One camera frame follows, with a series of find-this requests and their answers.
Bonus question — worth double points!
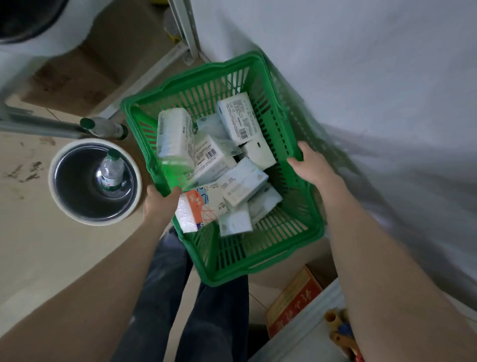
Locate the black round tub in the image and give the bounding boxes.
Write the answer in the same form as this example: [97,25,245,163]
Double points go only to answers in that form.
[0,0,70,45]

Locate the white metal side rack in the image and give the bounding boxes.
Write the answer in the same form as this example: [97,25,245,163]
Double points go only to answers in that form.
[248,277,360,362]

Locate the green plastic basket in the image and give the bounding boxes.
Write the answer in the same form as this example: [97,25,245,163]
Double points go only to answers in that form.
[120,50,328,288]

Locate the clear bottle dark green cap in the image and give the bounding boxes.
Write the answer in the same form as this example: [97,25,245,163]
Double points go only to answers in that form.
[79,116,129,141]

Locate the white bucket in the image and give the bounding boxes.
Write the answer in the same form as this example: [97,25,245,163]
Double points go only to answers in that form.
[47,138,144,227]

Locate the clear water bottle green cap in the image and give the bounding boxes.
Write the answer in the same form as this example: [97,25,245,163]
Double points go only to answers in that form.
[97,148,126,197]

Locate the person's left hand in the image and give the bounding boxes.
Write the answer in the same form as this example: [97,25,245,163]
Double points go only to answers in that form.
[143,184,183,230]

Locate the person's left forearm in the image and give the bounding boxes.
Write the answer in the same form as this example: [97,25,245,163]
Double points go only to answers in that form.
[0,216,172,362]

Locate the orange patterned tissue pack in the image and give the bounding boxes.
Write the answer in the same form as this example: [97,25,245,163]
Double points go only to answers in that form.
[175,189,210,234]

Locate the white metal rack frame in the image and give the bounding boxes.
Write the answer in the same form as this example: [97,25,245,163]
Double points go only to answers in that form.
[0,0,201,141]

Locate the person's right hand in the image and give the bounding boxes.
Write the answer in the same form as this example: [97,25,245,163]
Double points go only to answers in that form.
[287,141,343,191]

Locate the person's right forearm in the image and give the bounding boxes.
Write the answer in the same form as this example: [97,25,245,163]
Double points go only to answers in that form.
[317,175,477,362]

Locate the person's blue jeans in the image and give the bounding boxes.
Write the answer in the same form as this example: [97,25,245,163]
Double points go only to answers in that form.
[111,226,249,362]

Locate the pile of white tissue packs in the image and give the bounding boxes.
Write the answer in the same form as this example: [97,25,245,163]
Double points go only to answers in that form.
[156,92,283,238]

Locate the red brown cardboard box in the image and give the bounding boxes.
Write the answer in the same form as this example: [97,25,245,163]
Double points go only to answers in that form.
[265,265,324,339]

